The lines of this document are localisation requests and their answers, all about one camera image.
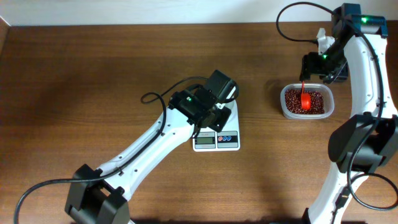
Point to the clear plastic bean container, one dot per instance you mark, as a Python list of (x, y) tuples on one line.
[(329, 104)]

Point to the red plastic measuring scoop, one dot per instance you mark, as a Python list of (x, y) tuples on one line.
[(305, 98)]

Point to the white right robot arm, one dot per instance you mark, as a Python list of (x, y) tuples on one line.
[(368, 139)]

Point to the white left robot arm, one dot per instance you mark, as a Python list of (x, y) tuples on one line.
[(101, 195)]

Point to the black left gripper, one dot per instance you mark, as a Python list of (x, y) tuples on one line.
[(222, 114)]

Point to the red beans in container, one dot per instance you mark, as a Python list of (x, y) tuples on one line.
[(293, 102)]

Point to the white digital kitchen scale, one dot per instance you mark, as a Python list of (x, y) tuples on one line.
[(228, 139)]

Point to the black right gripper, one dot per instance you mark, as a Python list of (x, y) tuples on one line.
[(308, 67)]

